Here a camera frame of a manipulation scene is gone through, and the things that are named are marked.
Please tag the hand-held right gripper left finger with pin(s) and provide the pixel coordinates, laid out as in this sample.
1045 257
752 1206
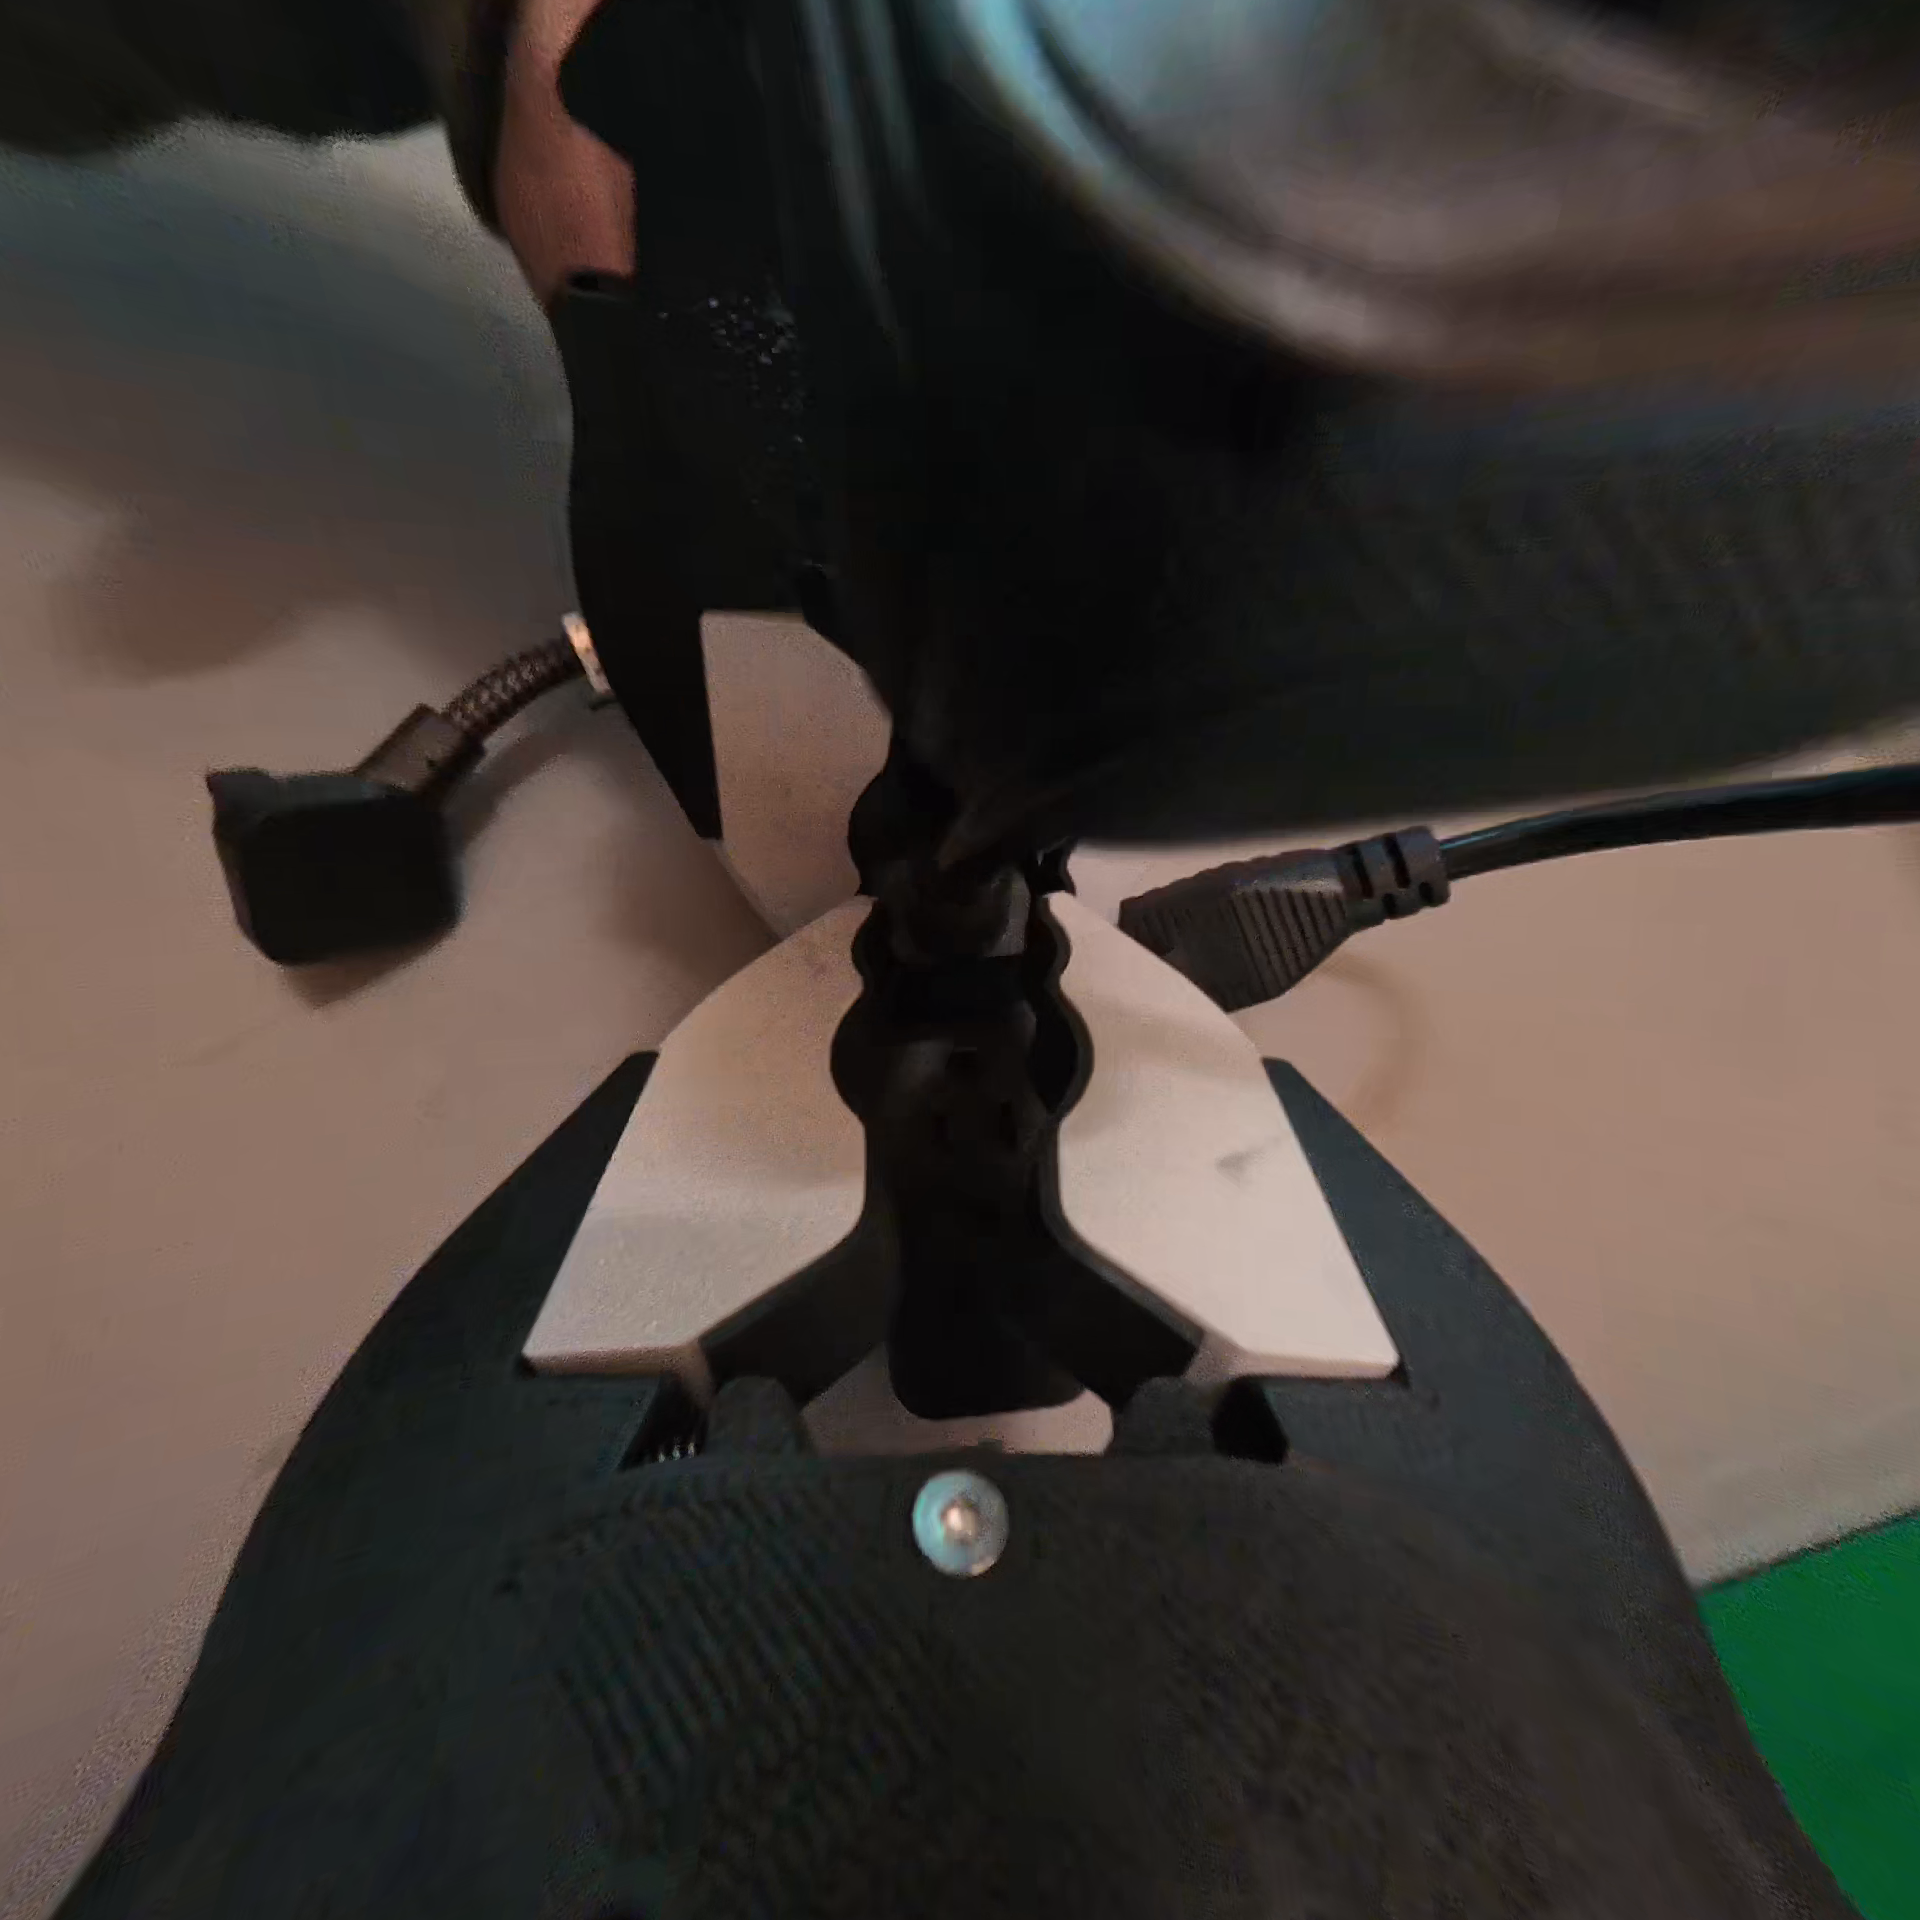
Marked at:
707 1199

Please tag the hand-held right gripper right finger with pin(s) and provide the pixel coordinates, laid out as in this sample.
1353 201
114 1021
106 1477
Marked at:
1215 1230

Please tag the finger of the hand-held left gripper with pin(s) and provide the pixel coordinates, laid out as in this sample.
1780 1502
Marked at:
780 750

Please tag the green mat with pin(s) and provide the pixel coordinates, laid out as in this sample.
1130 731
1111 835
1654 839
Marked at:
1846 1724

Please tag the person's left forearm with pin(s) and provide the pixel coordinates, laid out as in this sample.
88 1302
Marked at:
224 59

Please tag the person's left hand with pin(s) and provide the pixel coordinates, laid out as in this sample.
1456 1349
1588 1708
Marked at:
571 182

